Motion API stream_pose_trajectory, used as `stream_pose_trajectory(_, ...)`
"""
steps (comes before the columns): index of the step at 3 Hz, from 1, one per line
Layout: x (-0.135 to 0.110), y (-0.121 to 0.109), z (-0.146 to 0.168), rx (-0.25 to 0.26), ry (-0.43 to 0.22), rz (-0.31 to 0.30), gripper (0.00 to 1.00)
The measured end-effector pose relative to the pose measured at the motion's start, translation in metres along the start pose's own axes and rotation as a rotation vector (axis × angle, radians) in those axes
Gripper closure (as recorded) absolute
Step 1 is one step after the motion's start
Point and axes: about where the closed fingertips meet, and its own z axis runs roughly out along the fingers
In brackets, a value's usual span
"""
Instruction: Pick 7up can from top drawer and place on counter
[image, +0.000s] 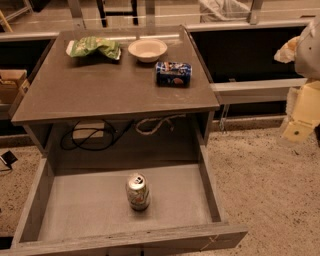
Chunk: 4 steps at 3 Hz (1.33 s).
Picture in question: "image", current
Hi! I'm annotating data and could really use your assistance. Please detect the clear plastic bag bin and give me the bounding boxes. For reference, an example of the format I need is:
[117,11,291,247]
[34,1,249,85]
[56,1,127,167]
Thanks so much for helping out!
[199,0,250,23]

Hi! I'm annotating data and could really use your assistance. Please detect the cardboard box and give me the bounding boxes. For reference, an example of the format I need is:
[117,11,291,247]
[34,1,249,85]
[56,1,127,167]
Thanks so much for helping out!
[0,69,30,104]

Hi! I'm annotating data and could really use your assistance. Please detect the blue pepsi can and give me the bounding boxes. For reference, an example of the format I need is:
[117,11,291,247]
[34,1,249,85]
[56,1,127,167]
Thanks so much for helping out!
[155,61,192,87]

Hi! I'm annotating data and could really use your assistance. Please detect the grey cabinet counter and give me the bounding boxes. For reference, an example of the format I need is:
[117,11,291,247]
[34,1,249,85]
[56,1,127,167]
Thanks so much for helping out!
[12,26,219,149]

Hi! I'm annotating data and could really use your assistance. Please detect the small black floor device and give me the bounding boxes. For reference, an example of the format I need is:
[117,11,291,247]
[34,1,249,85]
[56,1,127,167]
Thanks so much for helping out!
[0,151,18,169]

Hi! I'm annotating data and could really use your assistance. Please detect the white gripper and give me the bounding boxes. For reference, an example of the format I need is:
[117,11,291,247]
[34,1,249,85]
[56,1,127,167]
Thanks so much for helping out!
[274,36,320,143]

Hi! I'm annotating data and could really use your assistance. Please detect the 7up soda can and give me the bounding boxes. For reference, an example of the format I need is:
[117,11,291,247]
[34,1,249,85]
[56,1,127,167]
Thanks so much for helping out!
[126,173,150,211]

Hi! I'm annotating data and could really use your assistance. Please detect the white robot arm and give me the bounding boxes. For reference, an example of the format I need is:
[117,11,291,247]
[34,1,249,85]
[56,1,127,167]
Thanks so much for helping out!
[274,16,320,142]

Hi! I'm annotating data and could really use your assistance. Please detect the green chip bag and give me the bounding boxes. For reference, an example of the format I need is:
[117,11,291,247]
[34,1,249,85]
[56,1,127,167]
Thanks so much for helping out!
[66,36,121,60]

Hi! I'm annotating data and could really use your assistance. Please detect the open grey wooden drawer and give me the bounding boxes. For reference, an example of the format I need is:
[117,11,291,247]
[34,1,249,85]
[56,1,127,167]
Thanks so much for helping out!
[1,160,248,256]

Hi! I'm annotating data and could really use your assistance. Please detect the grey side rail shelf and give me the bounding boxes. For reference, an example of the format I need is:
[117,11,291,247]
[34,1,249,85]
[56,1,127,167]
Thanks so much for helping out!
[210,78,306,105]

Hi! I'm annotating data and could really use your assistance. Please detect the beige rope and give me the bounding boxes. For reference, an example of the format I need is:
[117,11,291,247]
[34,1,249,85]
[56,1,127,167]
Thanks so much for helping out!
[134,113,187,136]

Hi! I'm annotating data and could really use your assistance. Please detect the white bowl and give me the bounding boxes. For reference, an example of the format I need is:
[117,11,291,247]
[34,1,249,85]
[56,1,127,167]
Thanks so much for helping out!
[128,39,168,63]

